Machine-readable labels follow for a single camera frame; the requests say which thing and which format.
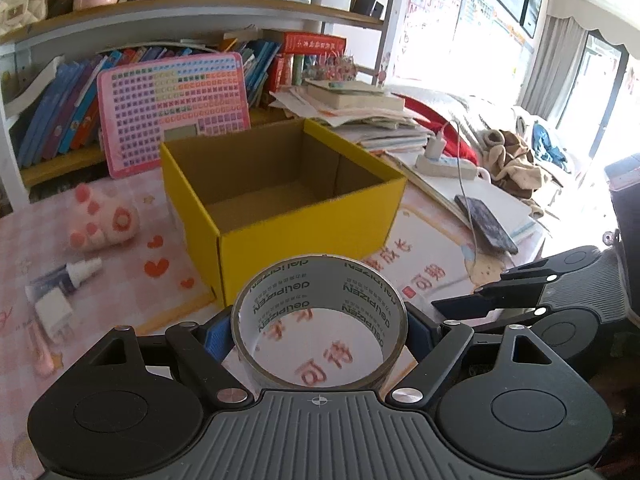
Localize white power strip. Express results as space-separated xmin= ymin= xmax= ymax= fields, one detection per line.
xmin=416 ymin=152 xmax=478 ymax=181

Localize flat white paper stack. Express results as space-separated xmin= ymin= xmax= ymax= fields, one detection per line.
xmin=385 ymin=152 xmax=538 ymax=246

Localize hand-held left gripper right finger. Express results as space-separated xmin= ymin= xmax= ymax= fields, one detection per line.
xmin=389 ymin=301 xmax=557 ymax=409

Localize small white bottle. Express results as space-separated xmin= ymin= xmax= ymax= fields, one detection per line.
xmin=25 ymin=257 xmax=103 ymax=303

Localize white charger plug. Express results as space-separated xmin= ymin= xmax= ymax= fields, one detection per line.
xmin=34 ymin=291 xmax=76 ymax=345

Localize brown plush clothing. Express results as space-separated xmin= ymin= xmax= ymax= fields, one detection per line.
xmin=480 ymin=129 xmax=561 ymax=201

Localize pink plush paw toy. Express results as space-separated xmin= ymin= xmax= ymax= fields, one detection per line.
xmin=67 ymin=183 xmax=140 ymax=252

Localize pink utility knife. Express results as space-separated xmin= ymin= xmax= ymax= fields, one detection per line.
xmin=31 ymin=322 xmax=56 ymax=378

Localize colourful bead ornament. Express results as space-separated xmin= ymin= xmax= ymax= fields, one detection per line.
xmin=312 ymin=52 xmax=357 ymax=83

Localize cream quilted bag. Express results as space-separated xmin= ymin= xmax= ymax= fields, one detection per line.
xmin=0 ymin=0 xmax=48 ymax=36

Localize pink learning tablet toy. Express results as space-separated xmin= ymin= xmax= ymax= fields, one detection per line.
xmin=96 ymin=51 xmax=252 ymax=180

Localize grey curtain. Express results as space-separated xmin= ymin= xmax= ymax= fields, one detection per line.
xmin=520 ymin=15 xmax=591 ymax=121

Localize row of colourful children's books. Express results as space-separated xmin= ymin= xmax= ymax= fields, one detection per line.
xmin=17 ymin=35 xmax=283 ymax=168

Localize black smartphone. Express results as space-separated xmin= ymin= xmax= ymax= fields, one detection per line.
xmin=454 ymin=195 xmax=519 ymax=255

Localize clear tape roll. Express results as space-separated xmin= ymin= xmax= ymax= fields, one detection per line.
xmin=231 ymin=254 xmax=410 ymax=390

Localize red book box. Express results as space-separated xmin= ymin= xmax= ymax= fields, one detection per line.
xmin=281 ymin=31 xmax=347 ymax=57

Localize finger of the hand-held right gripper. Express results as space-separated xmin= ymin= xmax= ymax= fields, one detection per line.
xmin=474 ymin=252 xmax=571 ymax=297
xmin=431 ymin=290 xmax=548 ymax=333

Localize white paperback book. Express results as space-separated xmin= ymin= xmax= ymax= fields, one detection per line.
xmin=7 ymin=57 xmax=63 ymax=113

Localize messy pile of papers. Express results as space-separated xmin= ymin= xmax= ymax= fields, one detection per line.
xmin=269 ymin=77 xmax=436 ymax=151

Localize yellow cardboard box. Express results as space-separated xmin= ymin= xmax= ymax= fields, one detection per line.
xmin=159 ymin=118 xmax=408 ymax=307

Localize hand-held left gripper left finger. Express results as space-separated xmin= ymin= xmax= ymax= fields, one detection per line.
xmin=82 ymin=306 xmax=253 ymax=411

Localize thick beige book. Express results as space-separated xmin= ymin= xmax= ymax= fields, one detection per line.
xmin=306 ymin=80 xmax=406 ymax=113

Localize pink checked tablecloth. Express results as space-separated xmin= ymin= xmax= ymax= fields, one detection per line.
xmin=0 ymin=160 xmax=548 ymax=480

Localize blue clothing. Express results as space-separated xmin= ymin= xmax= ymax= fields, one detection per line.
xmin=531 ymin=122 xmax=571 ymax=171

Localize red cloth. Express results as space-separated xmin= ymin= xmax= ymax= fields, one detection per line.
xmin=400 ymin=95 xmax=483 ymax=166

